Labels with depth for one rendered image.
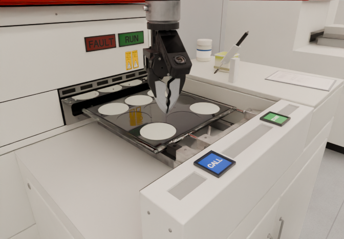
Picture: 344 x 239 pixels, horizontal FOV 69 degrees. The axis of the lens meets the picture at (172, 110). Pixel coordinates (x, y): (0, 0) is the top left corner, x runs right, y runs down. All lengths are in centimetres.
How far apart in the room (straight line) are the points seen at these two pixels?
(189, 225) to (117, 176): 34
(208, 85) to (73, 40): 49
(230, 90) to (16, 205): 80
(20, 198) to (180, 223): 70
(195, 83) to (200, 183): 61
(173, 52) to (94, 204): 37
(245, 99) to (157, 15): 46
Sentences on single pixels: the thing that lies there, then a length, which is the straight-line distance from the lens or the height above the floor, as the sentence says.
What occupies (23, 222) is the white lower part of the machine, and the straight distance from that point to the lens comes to 105.
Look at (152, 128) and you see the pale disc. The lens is 72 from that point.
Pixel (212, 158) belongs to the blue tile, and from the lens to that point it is 49.
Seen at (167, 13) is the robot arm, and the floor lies 121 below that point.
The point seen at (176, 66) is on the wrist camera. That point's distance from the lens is 49.
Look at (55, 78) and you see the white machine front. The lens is 87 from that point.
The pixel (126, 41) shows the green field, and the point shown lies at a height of 109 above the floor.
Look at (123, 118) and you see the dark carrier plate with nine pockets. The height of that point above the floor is 90.
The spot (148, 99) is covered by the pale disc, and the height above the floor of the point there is 90.
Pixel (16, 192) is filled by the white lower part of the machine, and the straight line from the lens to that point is 97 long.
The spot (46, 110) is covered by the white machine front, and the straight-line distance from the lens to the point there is 89.
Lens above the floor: 124
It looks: 24 degrees down
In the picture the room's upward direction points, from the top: straight up
